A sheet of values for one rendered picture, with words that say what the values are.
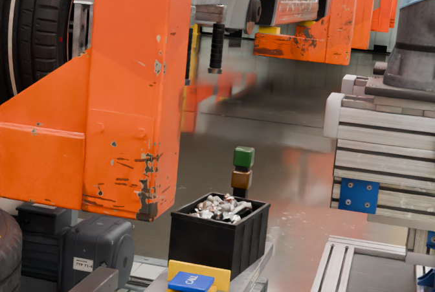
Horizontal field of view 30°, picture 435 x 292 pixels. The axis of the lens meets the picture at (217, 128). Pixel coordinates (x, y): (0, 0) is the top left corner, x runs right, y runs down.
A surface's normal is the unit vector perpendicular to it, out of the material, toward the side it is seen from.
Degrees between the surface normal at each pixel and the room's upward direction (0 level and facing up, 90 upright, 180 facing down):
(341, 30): 90
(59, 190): 90
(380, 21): 90
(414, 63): 72
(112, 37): 90
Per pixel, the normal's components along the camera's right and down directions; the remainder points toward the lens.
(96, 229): 0.09, -0.98
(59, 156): -0.25, 0.15
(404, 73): -0.54, -0.21
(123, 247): 0.96, 0.13
